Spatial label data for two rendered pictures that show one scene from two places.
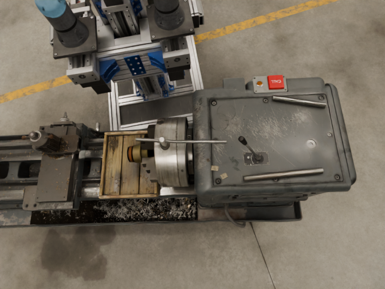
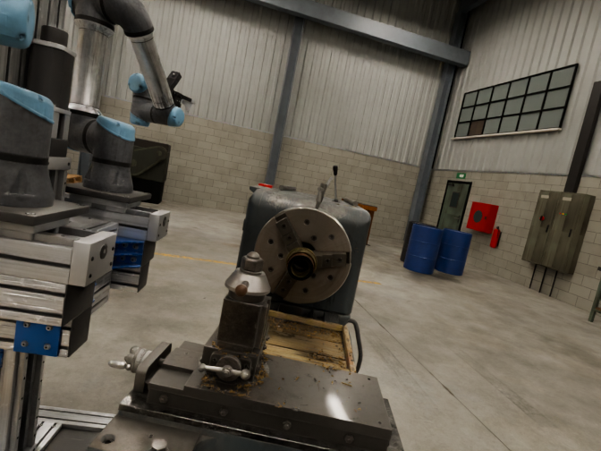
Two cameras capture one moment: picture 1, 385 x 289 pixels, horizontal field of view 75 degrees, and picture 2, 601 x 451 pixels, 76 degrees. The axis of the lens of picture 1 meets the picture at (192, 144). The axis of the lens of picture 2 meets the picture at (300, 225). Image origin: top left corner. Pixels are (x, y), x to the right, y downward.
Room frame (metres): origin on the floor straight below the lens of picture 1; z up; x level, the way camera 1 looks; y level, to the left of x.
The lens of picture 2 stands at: (0.54, 1.33, 1.32)
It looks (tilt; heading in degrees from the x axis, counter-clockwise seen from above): 7 degrees down; 262
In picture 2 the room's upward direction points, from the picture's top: 11 degrees clockwise
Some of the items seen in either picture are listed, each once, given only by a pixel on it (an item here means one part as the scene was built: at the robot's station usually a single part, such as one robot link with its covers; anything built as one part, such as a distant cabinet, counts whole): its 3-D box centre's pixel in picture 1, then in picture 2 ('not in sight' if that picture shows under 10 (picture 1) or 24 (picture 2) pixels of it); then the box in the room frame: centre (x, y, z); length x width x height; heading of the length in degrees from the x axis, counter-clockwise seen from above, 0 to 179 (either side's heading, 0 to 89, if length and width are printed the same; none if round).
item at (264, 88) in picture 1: (268, 86); not in sight; (0.48, -0.36, 1.23); 0.13 x 0.08 x 0.05; 81
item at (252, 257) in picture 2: (32, 135); (252, 261); (0.52, 0.69, 1.17); 0.04 x 0.04 x 0.03
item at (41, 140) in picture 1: (37, 137); (249, 279); (0.52, 0.69, 1.13); 0.08 x 0.08 x 0.03
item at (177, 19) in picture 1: (168, 10); (110, 174); (1.01, -0.01, 1.21); 0.15 x 0.15 x 0.10
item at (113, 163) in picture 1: (130, 163); (285, 339); (0.38, 0.35, 0.89); 0.36 x 0.30 x 0.04; 171
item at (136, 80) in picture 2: not in sight; (144, 86); (1.03, -0.31, 1.56); 0.11 x 0.08 x 0.09; 67
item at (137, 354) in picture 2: (65, 116); (131, 358); (0.70, 0.66, 0.95); 0.07 x 0.04 x 0.04; 171
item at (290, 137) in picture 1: (259, 145); (301, 240); (0.29, -0.30, 1.06); 0.59 x 0.48 x 0.39; 81
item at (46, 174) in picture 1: (58, 160); (264, 387); (0.46, 0.70, 0.95); 0.43 x 0.17 x 0.05; 171
